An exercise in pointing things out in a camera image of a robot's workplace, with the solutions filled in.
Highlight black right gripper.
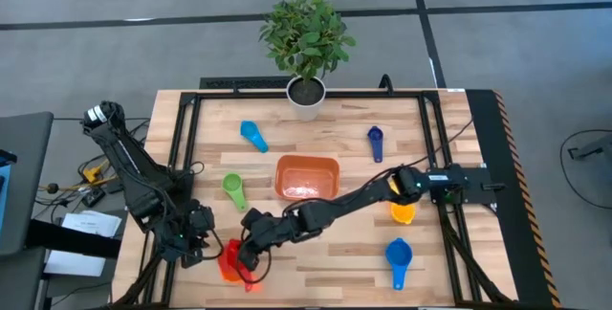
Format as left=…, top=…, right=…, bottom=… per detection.
left=237, top=221, right=293, bottom=273

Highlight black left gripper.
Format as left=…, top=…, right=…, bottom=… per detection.
left=166, top=218, right=211, bottom=269

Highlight red measuring cup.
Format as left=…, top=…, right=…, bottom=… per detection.
left=217, top=238, right=263, bottom=295

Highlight green measuring cup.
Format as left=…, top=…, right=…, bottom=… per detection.
left=221, top=172, right=249, bottom=212

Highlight orange plastic basket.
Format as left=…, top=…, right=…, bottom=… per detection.
left=274, top=154, right=341, bottom=202

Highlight cyan measuring cup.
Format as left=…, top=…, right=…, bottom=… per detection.
left=239, top=120, right=270, bottom=154

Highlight large blue measuring cup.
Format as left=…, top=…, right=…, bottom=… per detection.
left=384, top=237, right=414, bottom=292

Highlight yellow measuring cup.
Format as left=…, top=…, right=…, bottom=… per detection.
left=387, top=178, right=417, bottom=226

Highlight small dark blue measuring cup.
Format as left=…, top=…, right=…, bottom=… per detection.
left=366, top=125, right=385, bottom=165

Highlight white paper sheets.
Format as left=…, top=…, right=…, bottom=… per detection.
left=43, top=210, right=123, bottom=277

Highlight small black box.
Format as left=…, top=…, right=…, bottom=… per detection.
left=80, top=188, right=106, bottom=209

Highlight black bar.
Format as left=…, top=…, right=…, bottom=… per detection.
left=26, top=218, right=120, bottom=258

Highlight yellow connector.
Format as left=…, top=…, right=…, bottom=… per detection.
left=81, top=159, right=114, bottom=185

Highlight white plant pot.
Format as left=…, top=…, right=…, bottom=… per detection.
left=285, top=75, right=327, bottom=122

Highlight black grille strip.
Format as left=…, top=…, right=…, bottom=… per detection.
left=199, top=76, right=294, bottom=90

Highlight gray desk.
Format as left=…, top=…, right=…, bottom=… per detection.
left=0, top=111, right=55, bottom=258

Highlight blue box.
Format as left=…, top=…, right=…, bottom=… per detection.
left=0, top=149, right=18, bottom=234

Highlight green leafy plant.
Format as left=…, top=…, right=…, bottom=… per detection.
left=258, top=0, right=358, bottom=81

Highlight black mat with hazard stripe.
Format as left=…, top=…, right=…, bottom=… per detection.
left=466, top=88, right=563, bottom=309

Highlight gray stand leg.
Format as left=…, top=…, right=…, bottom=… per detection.
left=568, top=135, right=612, bottom=162

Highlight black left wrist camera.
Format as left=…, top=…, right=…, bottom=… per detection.
left=188, top=199, right=216, bottom=230

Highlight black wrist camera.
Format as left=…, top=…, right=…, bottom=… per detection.
left=240, top=207, right=264, bottom=230
left=188, top=199, right=216, bottom=230

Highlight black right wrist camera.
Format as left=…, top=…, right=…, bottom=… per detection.
left=240, top=207, right=264, bottom=230

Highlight black cable with round plug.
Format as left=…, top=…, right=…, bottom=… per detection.
left=35, top=182, right=87, bottom=206

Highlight black aluminium table frame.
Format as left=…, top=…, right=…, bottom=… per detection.
left=109, top=87, right=520, bottom=310

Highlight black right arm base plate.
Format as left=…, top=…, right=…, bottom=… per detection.
left=429, top=166, right=506, bottom=206

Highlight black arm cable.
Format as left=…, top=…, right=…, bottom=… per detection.
left=362, top=117, right=475, bottom=191

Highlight black floor cable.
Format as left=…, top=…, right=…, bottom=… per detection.
left=558, top=129, right=612, bottom=210

